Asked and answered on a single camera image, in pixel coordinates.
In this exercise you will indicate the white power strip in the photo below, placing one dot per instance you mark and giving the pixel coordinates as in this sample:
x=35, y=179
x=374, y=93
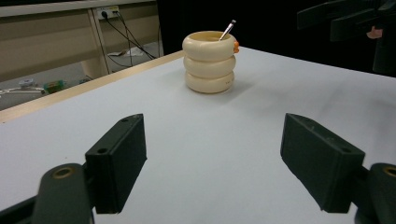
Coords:
x=107, y=12

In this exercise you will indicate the dark curtain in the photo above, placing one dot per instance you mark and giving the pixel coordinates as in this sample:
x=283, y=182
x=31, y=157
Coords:
x=264, y=25

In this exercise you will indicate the white table sheet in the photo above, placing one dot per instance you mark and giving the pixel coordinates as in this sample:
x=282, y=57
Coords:
x=218, y=130

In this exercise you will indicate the white paper scrap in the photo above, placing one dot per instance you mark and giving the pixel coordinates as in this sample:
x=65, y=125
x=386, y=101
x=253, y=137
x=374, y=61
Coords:
x=126, y=52

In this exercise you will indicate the green and blue package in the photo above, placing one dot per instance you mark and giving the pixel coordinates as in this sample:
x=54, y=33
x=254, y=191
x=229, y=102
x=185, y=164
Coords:
x=54, y=86

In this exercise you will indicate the cream ringed pen holder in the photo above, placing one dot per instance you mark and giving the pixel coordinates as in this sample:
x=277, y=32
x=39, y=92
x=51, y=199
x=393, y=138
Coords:
x=208, y=67

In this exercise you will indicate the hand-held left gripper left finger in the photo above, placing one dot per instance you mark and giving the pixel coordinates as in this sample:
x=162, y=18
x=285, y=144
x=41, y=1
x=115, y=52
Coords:
x=120, y=161

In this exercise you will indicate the beige wooden shelf unit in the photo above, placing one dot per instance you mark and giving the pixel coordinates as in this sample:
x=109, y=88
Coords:
x=46, y=49

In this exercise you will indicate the thin black pen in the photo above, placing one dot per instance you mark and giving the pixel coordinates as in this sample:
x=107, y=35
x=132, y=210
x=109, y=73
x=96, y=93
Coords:
x=229, y=28

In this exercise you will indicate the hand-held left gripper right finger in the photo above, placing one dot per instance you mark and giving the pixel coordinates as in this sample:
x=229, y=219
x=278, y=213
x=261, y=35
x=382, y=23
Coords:
x=320, y=161

